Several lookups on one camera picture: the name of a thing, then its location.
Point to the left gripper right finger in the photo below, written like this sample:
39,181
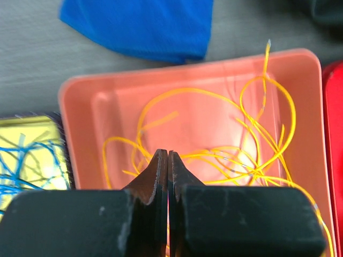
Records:
238,220

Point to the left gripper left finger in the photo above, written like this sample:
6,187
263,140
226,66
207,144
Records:
127,222

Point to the salmon pink box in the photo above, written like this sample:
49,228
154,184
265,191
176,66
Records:
224,118

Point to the gold tin box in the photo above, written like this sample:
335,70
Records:
34,155

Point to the red box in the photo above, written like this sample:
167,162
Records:
332,102

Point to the blue cloth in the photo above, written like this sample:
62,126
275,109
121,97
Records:
167,31

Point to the black cloth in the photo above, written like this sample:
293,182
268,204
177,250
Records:
323,12

